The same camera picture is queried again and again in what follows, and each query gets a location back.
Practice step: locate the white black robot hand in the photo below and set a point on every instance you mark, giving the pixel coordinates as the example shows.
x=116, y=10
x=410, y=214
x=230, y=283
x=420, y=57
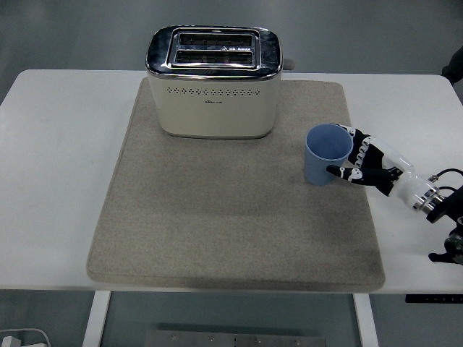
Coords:
x=405, y=180

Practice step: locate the blue ribbed plastic cup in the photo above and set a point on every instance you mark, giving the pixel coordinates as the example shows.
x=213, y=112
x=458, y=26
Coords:
x=316, y=170

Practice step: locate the black table control panel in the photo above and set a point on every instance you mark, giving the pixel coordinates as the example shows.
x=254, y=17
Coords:
x=434, y=299

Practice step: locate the person with dark shoes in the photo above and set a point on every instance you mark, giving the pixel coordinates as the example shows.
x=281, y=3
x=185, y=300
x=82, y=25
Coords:
x=455, y=67

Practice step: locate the white table leg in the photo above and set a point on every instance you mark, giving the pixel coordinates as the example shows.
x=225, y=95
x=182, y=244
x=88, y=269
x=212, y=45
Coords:
x=366, y=321
x=96, y=318

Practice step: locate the beige fabric table mat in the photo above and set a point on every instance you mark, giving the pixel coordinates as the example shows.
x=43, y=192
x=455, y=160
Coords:
x=217, y=217

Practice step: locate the cream and chrome toaster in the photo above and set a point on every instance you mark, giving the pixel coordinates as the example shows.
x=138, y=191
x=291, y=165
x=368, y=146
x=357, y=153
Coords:
x=217, y=112

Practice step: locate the grey metal plate with screws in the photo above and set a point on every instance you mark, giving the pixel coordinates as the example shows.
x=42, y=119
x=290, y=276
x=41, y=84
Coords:
x=235, y=339

